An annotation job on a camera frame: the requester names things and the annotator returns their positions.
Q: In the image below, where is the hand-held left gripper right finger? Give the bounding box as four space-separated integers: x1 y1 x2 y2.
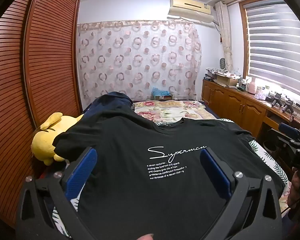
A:
199 147 283 240

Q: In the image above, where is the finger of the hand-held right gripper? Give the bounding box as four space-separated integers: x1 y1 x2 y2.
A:
264 128 300 156
278 123 300 138

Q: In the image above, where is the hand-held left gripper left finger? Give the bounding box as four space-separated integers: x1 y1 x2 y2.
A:
15 147 98 240

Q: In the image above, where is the black printed t-shirt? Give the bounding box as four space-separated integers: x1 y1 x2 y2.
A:
52 110 285 240

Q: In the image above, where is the person's right hand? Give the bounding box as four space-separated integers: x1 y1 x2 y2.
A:
287 169 300 207

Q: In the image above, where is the black handheld device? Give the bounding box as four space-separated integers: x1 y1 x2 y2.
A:
270 92 283 108
282 99 295 113

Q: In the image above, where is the leaf print bed sheet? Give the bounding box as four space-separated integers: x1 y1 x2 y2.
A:
51 119 289 222

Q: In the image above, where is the clear plastic container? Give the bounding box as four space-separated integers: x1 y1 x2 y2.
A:
256 86 266 102

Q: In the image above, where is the yellow plush toy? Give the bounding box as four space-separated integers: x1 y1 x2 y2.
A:
31 112 85 166

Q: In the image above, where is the pink bottle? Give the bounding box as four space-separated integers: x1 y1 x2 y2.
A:
247 77 257 95

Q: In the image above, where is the wooden cabinet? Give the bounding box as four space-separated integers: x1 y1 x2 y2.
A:
202 79 300 140

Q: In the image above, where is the navy garment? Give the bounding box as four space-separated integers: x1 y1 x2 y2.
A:
81 92 134 120

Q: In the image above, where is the white window blind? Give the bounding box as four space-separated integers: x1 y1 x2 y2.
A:
245 0 300 110

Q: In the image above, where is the open cardboard box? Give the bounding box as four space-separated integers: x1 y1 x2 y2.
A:
216 75 239 87

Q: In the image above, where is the floral blanket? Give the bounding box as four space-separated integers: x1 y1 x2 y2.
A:
132 99 219 128

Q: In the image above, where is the floral patterned cloth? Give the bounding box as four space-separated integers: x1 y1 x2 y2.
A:
206 67 242 79

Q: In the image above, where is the brown box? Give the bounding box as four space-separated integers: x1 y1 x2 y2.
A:
152 95 174 102

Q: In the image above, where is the blue plastic bag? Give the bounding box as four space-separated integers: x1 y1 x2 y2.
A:
151 87 173 98

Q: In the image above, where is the cream tied curtain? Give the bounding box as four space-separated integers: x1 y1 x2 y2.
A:
214 1 233 72

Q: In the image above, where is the wooden louvered wardrobe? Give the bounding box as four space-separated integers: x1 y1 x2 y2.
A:
0 0 82 228

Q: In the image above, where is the circle patterned sheer curtain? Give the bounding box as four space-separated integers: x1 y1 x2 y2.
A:
77 20 203 103

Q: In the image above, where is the wooden window frame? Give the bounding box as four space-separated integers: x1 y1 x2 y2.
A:
239 0 252 80

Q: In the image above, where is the cream wall air conditioner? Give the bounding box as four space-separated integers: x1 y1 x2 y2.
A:
167 0 215 24

